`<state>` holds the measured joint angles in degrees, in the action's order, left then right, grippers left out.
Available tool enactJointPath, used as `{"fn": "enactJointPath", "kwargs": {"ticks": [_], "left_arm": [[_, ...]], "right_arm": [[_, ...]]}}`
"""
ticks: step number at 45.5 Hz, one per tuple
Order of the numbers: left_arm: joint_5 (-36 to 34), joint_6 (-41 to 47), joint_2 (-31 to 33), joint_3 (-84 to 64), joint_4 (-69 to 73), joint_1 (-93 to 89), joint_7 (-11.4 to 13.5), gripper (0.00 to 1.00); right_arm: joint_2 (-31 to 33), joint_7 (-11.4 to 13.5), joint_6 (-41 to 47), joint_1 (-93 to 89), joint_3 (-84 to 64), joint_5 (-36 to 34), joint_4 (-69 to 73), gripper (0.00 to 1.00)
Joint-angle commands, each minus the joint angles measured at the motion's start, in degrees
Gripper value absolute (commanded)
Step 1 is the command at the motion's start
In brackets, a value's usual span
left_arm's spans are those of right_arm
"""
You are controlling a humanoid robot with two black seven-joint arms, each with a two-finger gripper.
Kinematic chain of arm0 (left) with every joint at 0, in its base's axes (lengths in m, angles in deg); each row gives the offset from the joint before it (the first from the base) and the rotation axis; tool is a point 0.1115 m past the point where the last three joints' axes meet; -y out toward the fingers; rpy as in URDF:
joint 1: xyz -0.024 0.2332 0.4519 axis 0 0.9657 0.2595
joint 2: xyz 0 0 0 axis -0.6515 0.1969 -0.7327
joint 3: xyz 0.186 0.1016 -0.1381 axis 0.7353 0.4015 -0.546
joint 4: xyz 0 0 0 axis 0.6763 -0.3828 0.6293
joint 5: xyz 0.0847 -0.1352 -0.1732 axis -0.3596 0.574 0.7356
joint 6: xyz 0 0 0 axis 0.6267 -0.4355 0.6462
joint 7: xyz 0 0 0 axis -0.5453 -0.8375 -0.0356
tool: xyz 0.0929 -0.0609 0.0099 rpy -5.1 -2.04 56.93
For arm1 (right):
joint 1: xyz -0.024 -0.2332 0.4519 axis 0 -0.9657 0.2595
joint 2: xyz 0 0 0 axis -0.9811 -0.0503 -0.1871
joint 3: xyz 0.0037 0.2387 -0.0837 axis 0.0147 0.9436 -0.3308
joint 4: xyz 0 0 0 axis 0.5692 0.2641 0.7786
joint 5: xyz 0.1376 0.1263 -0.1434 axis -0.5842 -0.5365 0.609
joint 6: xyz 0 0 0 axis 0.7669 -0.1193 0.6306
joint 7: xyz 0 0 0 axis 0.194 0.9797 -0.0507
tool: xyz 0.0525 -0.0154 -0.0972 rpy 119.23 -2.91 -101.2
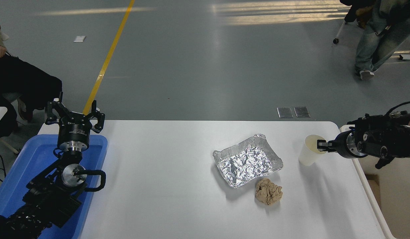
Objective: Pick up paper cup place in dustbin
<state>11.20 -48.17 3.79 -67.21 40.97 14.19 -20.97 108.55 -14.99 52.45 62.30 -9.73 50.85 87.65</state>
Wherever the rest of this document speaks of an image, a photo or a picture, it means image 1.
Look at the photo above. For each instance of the crumpled foil tray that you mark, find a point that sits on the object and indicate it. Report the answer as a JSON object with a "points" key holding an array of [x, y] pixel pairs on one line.
{"points": [[246, 162]]}

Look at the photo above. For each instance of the white paper cup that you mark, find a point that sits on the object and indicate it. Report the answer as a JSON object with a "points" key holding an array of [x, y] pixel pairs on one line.
{"points": [[307, 154]]}

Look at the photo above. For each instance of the metal floor plate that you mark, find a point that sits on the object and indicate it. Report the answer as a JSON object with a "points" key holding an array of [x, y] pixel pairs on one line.
{"points": [[301, 112], [285, 112]]}

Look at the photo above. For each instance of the white chair leg with caster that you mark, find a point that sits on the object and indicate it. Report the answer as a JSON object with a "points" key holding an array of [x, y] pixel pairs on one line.
{"points": [[339, 32]]}

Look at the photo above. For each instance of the large pale bin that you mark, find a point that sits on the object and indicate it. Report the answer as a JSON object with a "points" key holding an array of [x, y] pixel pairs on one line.
{"points": [[394, 192]]}

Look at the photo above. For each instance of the blue plastic tray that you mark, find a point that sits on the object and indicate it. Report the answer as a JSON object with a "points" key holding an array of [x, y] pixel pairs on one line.
{"points": [[22, 162]]}

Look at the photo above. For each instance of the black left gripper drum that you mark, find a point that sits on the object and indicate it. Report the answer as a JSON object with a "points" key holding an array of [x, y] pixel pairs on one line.
{"points": [[74, 130]]}

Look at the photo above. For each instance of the crumpled tan paper ball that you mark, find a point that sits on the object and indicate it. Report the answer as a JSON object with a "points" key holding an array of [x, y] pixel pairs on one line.
{"points": [[268, 192]]}

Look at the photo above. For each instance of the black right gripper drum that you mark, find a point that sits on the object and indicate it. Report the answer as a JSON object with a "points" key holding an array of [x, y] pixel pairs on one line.
{"points": [[342, 145]]}

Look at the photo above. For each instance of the walking person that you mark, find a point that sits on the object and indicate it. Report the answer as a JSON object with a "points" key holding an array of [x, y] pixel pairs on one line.
{"points": [[374, 39]]}

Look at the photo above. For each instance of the seated person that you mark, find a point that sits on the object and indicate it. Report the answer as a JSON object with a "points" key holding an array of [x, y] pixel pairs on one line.
{"points": [[19, 79]]}

